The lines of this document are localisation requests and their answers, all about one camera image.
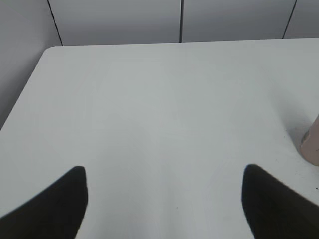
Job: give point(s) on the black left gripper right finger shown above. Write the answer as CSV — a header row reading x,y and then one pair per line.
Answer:
x,y
273,210

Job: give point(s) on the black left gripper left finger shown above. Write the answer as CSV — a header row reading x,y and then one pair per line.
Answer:
x,y
55,213

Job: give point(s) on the peach oolong tea bottle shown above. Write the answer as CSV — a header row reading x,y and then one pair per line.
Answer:
x,y
309,147

